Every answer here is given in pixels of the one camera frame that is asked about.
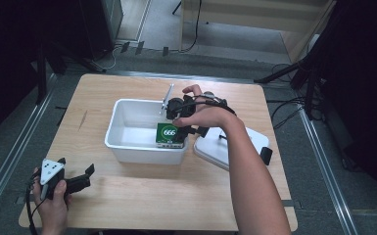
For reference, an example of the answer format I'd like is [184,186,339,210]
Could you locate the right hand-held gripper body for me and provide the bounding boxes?
[160,83,198,120]

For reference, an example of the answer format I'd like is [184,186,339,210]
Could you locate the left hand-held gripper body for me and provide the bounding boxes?
[31,158,80,201]

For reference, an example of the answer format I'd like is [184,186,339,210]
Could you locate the white lid with black latches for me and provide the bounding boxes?
[192,125,274,172]

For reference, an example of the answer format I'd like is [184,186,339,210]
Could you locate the green printed carton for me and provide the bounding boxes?
[155,121,188,150]

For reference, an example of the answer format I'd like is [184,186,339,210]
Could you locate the white plastic storage box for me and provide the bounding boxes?
[104,98,191,166]

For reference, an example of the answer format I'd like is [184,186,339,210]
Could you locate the person's right hand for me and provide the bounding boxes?
[172,83,243,131]

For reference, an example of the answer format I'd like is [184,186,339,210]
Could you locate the person's left hand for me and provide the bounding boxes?
[31,179,73,235]

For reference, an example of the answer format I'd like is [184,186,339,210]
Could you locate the black metal stand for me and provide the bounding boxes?
[34,38,108,106]

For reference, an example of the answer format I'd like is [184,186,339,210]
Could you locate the dark cabinet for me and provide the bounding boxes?
[77,0,125,61]

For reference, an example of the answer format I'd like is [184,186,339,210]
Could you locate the black tripod stand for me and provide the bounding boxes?
[254,54,328,120]

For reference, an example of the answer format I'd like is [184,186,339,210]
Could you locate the light wooden furniture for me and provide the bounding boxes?
[178,0,338,64]

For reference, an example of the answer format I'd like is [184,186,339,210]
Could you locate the dark curtain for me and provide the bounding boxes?
[317,0,377,217]
[0,0,91,148]

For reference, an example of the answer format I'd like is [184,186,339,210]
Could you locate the right hand-held gripper cable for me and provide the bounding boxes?
[174,93,238,117]

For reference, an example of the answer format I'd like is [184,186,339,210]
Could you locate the hand-held gripper cable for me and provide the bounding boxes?
[174,93,238,117]
[24,175,47,235]

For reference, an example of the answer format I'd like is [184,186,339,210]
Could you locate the left hand-held gripper cable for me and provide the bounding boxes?
[24,175,47,235]

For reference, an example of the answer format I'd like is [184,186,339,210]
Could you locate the metal floor rail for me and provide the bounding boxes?
[0,72,59,227]
[298,107,360,235]

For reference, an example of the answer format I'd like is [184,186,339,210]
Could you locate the black hanging cable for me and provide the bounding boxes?
[178,0,204,54]

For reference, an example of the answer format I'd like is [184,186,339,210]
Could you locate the white floor cable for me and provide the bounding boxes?
[101,44,125,71]

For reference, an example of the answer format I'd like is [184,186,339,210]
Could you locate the black floor cables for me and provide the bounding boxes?
[266,63,325,130]

